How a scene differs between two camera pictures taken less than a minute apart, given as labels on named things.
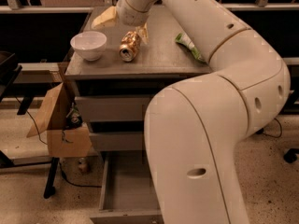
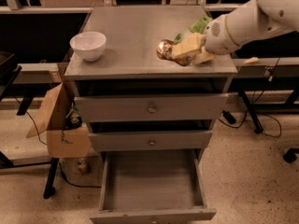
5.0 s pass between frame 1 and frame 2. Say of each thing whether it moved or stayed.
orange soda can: moved
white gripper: moved
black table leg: stayed
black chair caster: stayed
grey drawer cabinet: stayed
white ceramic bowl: stayed
